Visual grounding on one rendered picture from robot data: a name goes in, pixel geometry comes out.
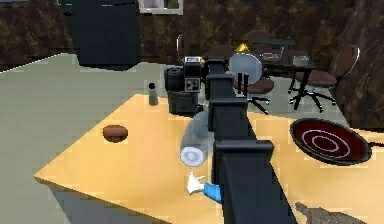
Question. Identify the dark brown dining table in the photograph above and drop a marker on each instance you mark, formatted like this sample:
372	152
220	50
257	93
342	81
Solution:
286	63

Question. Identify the white framed window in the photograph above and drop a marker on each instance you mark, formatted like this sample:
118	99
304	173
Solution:
161	6

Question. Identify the light wooden counter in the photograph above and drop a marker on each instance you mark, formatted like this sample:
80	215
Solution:
140	166

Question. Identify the grey mottled cloth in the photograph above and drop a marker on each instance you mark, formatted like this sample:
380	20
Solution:
323	216

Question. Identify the black fridge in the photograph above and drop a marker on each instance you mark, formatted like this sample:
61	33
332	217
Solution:
103	33

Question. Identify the clear glass bowl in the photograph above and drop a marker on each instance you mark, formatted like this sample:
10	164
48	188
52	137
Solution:
300	60

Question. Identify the dark red frying pan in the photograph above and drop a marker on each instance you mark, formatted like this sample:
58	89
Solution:
330	141

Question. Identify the brown round bread loaf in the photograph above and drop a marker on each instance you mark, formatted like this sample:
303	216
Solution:
115	132

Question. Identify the yellow cone shaped object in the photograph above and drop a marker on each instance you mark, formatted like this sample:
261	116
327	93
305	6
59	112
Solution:
242	48

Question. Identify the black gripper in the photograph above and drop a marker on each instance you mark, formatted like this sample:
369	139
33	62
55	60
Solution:
181	101

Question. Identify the grey pepper shaker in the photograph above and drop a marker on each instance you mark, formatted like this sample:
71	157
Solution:
153	96

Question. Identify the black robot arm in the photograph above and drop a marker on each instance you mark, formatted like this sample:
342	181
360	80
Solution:
246	186

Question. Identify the clear glass dish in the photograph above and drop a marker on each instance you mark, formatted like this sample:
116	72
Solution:
270	56

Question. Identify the blue spray bottle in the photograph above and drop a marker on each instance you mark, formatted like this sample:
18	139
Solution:
210	191

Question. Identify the grey backed office chair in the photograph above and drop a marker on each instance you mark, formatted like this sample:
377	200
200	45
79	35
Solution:
248	68

